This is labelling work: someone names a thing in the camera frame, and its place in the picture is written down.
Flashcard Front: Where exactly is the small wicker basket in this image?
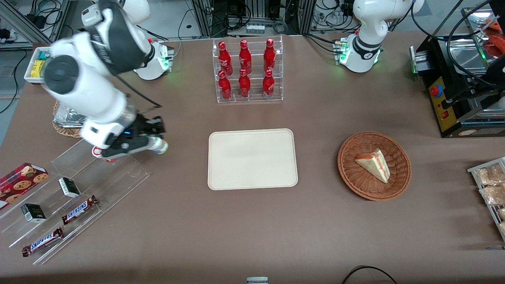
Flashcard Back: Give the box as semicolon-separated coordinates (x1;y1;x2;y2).
52;99;85;138

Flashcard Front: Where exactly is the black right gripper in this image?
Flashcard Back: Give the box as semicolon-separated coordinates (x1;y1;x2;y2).
128;116;167;138

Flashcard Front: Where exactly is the clear acrylic stepped display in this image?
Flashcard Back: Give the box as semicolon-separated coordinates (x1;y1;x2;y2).
0;126;150;265

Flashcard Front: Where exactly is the green gum container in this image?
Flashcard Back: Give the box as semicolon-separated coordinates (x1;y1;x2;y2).
148;136;169;155

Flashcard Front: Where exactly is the round brown wicker basket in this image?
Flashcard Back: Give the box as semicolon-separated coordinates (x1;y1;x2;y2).
337;131;412;202

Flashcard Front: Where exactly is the clear acrylic bottle rack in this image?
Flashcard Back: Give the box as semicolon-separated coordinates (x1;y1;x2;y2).
212;35;284;104

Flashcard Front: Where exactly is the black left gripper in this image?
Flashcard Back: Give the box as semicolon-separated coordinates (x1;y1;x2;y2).
485;55;505;88

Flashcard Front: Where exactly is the cream plastic tray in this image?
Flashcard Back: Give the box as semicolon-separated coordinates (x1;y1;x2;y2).
208;128;298;191

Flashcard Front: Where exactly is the white plastic snack box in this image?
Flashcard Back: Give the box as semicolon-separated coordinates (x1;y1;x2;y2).
24;47;54;84

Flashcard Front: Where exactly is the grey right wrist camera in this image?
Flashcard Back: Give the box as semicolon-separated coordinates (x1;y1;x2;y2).
100;136;154;159

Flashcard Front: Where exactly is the triangular wrapped sandwich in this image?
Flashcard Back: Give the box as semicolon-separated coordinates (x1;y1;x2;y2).
354;149;391;184

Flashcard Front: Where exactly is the black cable loop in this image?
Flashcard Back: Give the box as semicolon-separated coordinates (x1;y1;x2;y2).
341;266;399;284

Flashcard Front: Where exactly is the silver foil bag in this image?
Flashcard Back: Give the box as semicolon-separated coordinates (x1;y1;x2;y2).
53;105;85;129

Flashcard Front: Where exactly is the brown Snickers bar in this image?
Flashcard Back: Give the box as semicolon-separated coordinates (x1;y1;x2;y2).
61;195;98;225
22;228;64;258

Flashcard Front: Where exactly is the red cola bottle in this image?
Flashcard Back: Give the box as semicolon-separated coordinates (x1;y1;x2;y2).
238;69;251;98
218;70;232;100
218;41;233;75
263;38;276;72
262;69;275;99
239;39;252;75

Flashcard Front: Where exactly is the red white yogurt cup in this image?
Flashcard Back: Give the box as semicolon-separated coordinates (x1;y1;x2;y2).
93;146;117;163

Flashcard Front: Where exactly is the small black box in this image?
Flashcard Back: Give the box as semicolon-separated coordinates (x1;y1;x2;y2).
58;177;80;198
21;204;47;223

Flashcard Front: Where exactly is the grey wire snack rack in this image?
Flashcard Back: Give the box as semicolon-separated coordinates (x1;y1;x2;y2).
468;157;505;241

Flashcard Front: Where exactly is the red cookie box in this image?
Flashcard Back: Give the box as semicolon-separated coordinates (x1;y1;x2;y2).
0;163;50;209

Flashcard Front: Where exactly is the orange red food piece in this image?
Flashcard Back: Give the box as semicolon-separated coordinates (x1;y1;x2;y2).
483;20;505;58

